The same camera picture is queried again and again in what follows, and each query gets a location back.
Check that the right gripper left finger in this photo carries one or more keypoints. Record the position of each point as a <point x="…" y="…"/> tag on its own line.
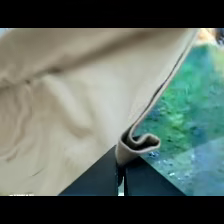
<point x="96" y="178"/>

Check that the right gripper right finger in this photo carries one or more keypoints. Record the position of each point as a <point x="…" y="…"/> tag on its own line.
<point x="150" y="180"/>

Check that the brown garment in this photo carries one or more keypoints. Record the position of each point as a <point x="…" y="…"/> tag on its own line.
<point x="73" y="100"/>

